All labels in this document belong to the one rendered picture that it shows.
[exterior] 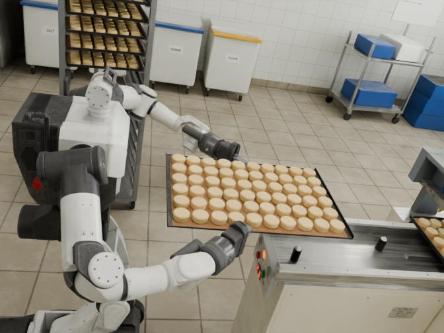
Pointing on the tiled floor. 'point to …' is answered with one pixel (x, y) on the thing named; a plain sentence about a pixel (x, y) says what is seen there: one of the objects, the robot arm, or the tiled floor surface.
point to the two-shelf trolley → (382, 82)
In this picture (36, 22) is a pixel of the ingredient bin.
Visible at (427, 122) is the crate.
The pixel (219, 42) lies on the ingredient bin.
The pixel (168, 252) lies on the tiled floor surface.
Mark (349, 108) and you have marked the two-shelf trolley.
